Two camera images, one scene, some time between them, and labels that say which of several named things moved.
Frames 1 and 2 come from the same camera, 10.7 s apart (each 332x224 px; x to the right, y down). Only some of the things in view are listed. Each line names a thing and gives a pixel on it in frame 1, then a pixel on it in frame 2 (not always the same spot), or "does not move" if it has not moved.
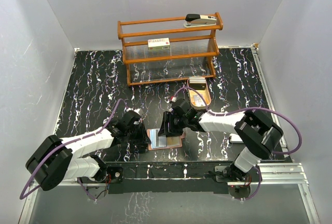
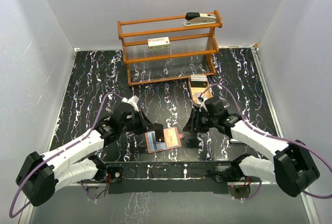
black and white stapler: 196,19 does not move
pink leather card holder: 158,142 does not move
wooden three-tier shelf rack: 162,50 does not move
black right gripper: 167,128 -> 192,125
